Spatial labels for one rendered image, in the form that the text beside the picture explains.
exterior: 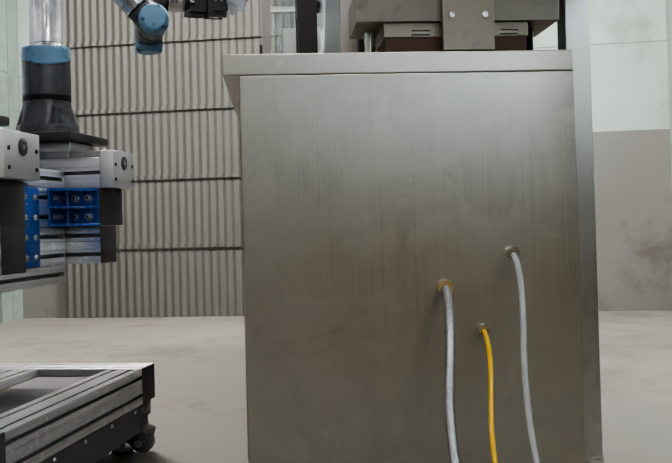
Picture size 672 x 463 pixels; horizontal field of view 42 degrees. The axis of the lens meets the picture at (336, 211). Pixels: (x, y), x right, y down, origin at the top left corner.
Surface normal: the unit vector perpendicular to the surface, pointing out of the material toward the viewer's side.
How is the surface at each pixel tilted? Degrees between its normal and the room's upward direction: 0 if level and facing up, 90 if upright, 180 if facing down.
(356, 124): 90
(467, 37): 90
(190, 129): 90
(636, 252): 90
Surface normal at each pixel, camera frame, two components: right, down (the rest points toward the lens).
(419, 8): 0.07, -0.01
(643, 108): -0.14, -0.01
